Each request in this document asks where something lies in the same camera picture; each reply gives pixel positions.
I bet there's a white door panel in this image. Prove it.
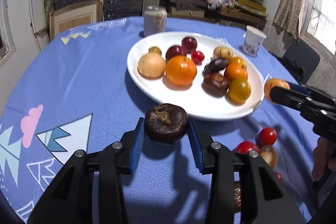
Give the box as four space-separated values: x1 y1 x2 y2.
28 0 50 52

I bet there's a large orange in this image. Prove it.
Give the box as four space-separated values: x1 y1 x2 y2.
165 55 197 86

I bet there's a white round plate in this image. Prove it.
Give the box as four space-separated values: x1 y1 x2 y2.
127 31 265 122

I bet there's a blue patterned tablecloth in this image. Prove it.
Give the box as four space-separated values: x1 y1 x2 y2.
0 17 319 224

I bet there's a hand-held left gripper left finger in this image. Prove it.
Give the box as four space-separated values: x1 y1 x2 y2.
28 117 145 224

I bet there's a person's right hand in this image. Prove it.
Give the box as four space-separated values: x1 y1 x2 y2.
312 136 336 180

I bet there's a shiny brown fruit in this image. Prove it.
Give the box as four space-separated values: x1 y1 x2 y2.
259 145 278 169

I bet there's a greenish orange tangerine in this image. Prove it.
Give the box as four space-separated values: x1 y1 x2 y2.
228 78 252 104

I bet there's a bright window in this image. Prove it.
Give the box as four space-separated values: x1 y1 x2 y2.
299 0 336 54

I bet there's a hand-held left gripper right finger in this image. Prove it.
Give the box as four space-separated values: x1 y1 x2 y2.
188 118 306 224

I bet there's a dark red plum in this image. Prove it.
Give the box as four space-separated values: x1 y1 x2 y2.
181 37 198 53
165 46 187 61

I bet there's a medium tan lumpy fruit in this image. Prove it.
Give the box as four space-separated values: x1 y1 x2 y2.
213 47 234 60

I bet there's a white paper cup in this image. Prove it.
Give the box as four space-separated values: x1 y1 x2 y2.
242 25 267 57

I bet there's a dark brown oblong fruit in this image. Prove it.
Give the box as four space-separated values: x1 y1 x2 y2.
203 58 229 74

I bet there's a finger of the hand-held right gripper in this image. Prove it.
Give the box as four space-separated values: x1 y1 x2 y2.
270 85 313 112
288 82 336 105

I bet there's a white framed window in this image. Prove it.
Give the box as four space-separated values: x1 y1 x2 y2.
0 0 16 64

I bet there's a large tan round fruit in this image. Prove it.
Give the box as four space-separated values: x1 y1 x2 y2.
137 53 167 80

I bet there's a black chair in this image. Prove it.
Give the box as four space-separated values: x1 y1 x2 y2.
281 39 321 85

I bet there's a dark brown water chestnut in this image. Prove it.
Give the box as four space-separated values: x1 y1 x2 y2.
202 72 229 98
234 181 242 212
144 103 189 146

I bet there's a cardboard box with wooden panel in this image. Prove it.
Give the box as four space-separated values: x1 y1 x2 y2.
49 0 104 41

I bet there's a small orange tangerine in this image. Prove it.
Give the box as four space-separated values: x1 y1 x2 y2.
264 78 291 102
224 63 248 83
228 56 247 68

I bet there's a white drink can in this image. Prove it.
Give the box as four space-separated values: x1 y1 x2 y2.
143 6 168 37

